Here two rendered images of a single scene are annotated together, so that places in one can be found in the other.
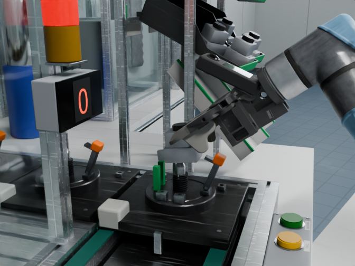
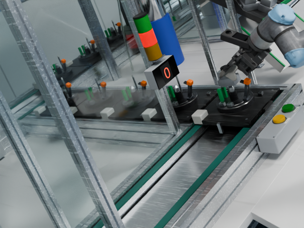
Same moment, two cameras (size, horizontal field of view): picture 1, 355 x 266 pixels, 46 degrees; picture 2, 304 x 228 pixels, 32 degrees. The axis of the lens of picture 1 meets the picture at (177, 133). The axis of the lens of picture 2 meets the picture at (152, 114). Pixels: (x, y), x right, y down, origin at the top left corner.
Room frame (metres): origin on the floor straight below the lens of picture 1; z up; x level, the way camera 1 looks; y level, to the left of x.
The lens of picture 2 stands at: (-0.91, -0.61, 1.81)
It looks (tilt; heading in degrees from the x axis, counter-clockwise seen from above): 23 degrees down; 30
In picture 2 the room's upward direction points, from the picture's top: 21 degrees counter-clockwise
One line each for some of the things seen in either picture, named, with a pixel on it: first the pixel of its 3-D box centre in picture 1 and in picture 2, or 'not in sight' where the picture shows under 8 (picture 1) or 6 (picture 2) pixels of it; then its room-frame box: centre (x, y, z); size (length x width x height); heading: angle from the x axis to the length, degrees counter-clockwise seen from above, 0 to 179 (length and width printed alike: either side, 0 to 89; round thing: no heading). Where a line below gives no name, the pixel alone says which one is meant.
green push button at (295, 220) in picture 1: (291, 222); (288, 108); (0.67, -0.21, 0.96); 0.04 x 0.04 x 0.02
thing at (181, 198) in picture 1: (179, 198); (230, 104); (0.70, 0.00, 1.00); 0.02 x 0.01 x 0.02; 72
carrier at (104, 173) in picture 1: (65, 164); (178, 93); (0.83, 0.24, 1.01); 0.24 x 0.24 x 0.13; 72
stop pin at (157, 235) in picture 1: (158, 241); (220, 127); (0.63, 0.03, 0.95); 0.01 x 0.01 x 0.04; 72
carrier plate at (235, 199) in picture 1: (180, 202); (236, 106); (0.75, -0.01, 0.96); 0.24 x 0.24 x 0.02; 72
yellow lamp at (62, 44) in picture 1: (62, 43); (153, 51); (0.61, 0.16, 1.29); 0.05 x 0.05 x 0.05
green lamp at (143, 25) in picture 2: not in sight; (142, 23); (0.61, 0.16, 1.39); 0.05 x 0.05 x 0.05
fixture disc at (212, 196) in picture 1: (180, 194); (235, 101); (0.75, -0.01, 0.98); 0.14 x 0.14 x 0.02
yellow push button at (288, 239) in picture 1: (289, 241); (279, 120); (0.61, -0.18, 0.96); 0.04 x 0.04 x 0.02
